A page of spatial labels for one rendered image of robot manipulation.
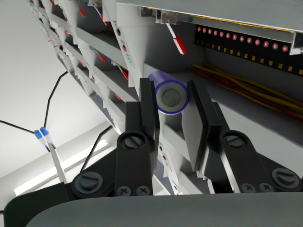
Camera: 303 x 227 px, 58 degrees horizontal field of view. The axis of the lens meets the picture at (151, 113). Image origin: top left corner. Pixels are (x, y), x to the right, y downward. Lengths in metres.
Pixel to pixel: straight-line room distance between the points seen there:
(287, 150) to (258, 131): 0.05
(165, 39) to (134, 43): 0.09
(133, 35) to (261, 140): 0.39
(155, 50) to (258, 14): 0.43
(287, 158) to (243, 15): 0.19
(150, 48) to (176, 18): 0.21
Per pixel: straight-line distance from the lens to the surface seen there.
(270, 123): 0.51
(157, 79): 0.16
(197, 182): 0.94
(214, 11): 0.36
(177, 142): 0.75
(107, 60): 1.42
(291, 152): 0.39
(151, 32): 0.69
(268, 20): 0.30
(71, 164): 3.55
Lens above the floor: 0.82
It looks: 33 degrees up
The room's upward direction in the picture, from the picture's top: 160 degrees clockwise
